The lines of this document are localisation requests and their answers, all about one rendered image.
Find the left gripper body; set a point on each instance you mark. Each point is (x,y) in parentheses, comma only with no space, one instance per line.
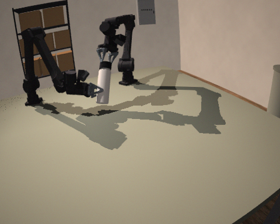
(111,48)

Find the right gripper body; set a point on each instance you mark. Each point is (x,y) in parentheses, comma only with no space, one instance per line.
(80,91)

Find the black bottle cap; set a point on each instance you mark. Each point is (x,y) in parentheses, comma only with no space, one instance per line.
(105,64)

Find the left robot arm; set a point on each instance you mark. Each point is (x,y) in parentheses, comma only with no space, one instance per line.
(125,64)

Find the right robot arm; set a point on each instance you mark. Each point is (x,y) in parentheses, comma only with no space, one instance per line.
(36,35)

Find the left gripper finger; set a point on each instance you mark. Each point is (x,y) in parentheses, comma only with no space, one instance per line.
(104,50)
(114,54)

